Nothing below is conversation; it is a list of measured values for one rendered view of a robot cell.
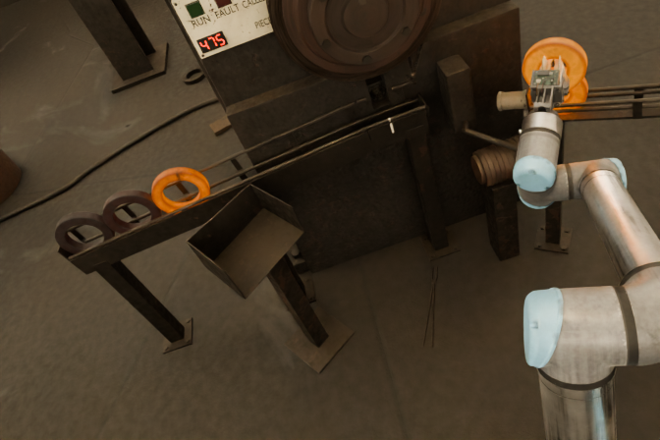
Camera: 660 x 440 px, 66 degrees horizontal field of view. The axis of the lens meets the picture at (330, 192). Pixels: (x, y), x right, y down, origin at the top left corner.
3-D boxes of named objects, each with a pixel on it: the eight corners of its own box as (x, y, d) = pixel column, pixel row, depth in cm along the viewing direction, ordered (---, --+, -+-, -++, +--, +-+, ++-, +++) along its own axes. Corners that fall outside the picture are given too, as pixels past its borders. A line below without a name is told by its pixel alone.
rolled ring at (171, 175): (138, 196, 165) (139, 190, 167) (183, 224, 176) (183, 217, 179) (179, 163, 160) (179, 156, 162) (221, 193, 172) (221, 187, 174)
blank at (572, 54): (521, 39, 134) (518, 46, 132) (586, 32, 126) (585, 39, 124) (526, 88, 143) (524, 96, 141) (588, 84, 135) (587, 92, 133)
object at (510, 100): (502, 102, 163) (499, 87, 160) (531, 100, 159) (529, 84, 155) (498, 115, 160) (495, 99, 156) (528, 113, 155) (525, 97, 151)
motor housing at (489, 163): (480, 243, 206) (467, 144, 170) (533, 224, 205) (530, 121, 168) (494, 267, 196) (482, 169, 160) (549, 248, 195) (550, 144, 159)
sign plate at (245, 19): (201, 56, 152) (171, -1, 140) (283, 25, 150) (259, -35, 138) (201, 59, 150) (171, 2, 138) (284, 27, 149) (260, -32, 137)
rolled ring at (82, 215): (88, 209, 165) (89, 202, 167) (40, 232, 167) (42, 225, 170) (126, 243, 177) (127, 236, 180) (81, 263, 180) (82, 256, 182)
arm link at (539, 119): (561, 147, 123) (519, 145, 128) (564, 131, 125) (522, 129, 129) (560, 127, 116) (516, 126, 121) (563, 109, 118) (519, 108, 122)
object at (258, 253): (274, 355, 198) (185, 241, 149) (319, 304, 208) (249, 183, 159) (309, 385, 185) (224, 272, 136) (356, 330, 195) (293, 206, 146)
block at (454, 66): (444, 118, 178) (433, 59, 162) (466, 110, 178) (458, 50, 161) (455, 136, 170) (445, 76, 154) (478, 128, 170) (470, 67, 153)
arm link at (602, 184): (742, 311, 65) (617, 146, 125) (631, 315, 69) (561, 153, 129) (739, 383, 69) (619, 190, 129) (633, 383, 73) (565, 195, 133)
